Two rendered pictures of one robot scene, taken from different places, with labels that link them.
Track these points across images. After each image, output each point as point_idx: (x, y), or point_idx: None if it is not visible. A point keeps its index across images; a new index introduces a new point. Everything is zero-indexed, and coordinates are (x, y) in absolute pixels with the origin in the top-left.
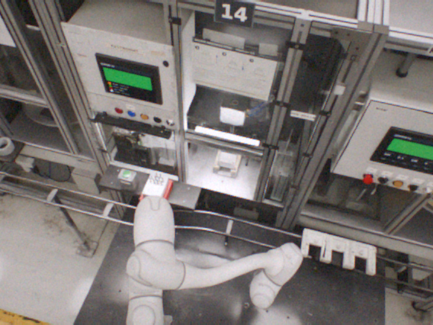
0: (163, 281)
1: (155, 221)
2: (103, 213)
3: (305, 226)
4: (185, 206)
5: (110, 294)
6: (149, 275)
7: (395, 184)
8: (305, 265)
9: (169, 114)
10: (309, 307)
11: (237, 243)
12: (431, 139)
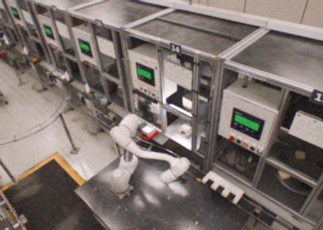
0: (120, 139)
1: (127, 120)
2: None
3: None
4: (158, 142)
5: (113, 170)
6: (115, 134)
7: (243, 144)
8: (207, 194)
9: (157, 93)
10: (199, 211)
11: None
12: (249, 116)
